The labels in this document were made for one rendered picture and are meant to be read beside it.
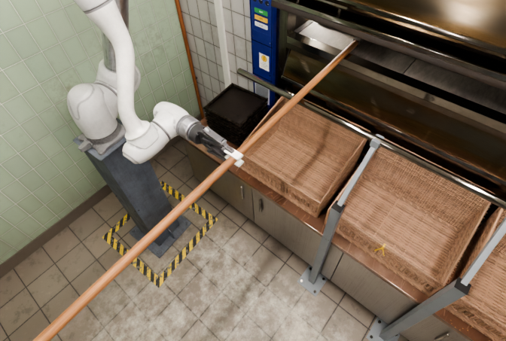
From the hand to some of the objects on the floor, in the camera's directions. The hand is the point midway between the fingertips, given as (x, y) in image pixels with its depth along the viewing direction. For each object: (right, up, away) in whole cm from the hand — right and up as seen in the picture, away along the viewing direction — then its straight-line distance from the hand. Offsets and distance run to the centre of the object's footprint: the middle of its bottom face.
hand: (233, 156), depth 114 cm
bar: (+44, -71, +94) cm, 126 cm away
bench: (+71, -67, +97) cm, 137 cm away
